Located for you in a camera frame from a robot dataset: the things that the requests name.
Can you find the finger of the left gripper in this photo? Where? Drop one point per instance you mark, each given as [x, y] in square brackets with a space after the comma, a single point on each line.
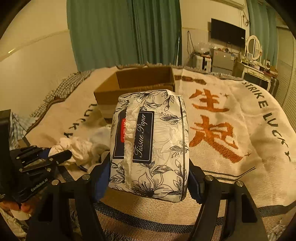
[46, 163]
[29, 154]

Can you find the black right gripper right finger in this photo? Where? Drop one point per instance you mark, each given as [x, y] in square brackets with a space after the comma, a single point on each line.
[242, 220]

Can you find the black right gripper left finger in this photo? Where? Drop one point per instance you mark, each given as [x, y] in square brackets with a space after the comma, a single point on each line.
[52, 220]

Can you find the floral tissue paper pack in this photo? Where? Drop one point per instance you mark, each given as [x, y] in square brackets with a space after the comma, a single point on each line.
[149, 149]

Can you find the person's hand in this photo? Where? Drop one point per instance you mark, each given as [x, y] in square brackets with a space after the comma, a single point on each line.
[27, 207]

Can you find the white crumpled socks pile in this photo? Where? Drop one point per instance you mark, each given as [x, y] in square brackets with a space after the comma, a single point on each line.
[86, 152]

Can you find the checkered bed sheet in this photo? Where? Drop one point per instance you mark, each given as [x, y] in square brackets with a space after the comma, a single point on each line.
[20, 125]

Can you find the cream blanket with orange characters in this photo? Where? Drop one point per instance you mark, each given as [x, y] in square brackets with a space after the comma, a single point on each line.
[238, 131]

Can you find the brown cardboard box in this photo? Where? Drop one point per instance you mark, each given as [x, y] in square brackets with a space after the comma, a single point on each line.
[130, 80]

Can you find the green curtain centre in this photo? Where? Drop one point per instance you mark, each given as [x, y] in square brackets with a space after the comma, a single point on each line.
[109, 33]

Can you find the green curtain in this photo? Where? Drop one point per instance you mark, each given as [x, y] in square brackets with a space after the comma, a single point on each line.
[109, 33]
[263, 26]

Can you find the white dressing table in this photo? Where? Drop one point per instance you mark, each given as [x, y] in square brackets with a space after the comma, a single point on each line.
[255, 76]

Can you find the grey mini fridge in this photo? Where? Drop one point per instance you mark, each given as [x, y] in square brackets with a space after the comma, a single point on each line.
[222, 62]

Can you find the white small cabinet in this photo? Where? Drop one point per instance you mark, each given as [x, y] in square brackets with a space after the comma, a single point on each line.
[202, 62]

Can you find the white oval vanity mirror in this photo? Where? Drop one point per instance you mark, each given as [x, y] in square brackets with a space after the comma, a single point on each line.
[253, 48]

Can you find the green curtain right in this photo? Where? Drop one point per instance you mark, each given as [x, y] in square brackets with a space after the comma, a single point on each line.
[263, 26]

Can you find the black wall television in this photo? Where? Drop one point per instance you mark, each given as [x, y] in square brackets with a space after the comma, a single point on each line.
[227, 33]

